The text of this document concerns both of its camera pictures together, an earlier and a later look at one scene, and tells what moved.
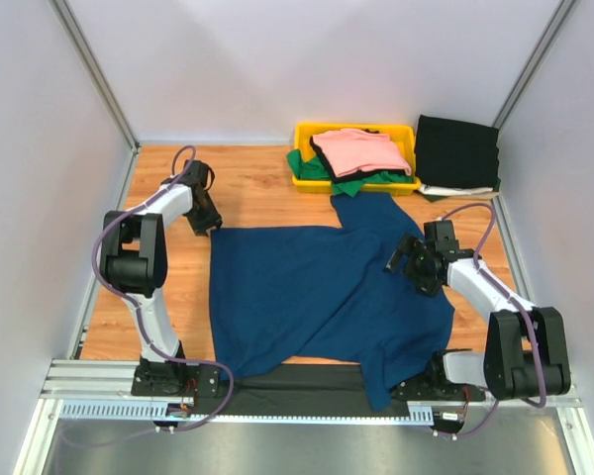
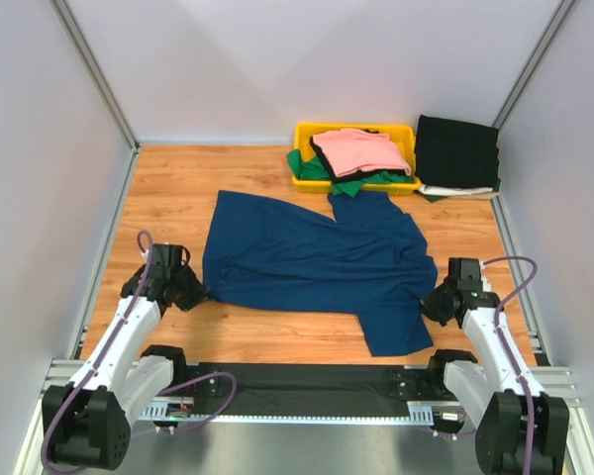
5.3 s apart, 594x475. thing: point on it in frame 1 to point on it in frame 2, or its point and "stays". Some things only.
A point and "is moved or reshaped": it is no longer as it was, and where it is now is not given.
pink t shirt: x=348 y=151 stays
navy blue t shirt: x=322 y=293 is moved or reshaped
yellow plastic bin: x=401 y=135 stays
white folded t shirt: x=455 y=191 stays
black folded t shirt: x=454 y=153 stays
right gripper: x=408 y=244 to x=427 y=306
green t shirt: x=317 y=169 stays
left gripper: x=213 y=220 to x=198 y=294
